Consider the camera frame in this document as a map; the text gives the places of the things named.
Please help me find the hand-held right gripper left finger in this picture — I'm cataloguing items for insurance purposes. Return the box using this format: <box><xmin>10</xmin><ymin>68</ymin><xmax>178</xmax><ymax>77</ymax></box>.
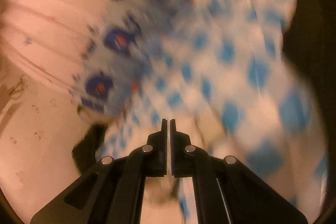
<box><xmin>30</xmin><ymin>118</ymin><xmax>168</xmax><ymax>224</ymax></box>

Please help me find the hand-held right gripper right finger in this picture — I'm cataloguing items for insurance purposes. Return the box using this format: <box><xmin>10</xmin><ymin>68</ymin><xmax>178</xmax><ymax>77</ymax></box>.
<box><xmin>170</xmin><ymin>118</ymin><xmax>308</xmax><ymax>224</ymax></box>

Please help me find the black knitted garment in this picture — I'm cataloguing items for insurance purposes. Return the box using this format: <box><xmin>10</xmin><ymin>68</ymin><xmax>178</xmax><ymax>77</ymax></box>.
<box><xmin>72</xmin><ymin>124</ymin><xmax>107</xmax><ymax>174</ymax></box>

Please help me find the blue checkered bed, plastic cover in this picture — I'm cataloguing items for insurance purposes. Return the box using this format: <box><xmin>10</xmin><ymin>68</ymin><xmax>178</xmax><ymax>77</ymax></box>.
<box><xmin>97</xmin><ymin>0</ymin><xmax>331</xmax><ymax>224</ymax></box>

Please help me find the whale print curtain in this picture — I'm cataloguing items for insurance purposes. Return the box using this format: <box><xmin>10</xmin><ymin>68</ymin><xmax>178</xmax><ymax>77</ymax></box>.
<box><xmin>0</xmin><ymin>0</ymin><xmax>195</xmax><ymax>122</ymax></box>

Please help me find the dark cloth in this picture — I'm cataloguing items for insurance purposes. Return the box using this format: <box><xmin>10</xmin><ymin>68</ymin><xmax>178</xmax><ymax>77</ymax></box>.
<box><xmin>282</xmin><ymin>0</ymin><xmax>334</xmax><ymax>114</ymax></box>

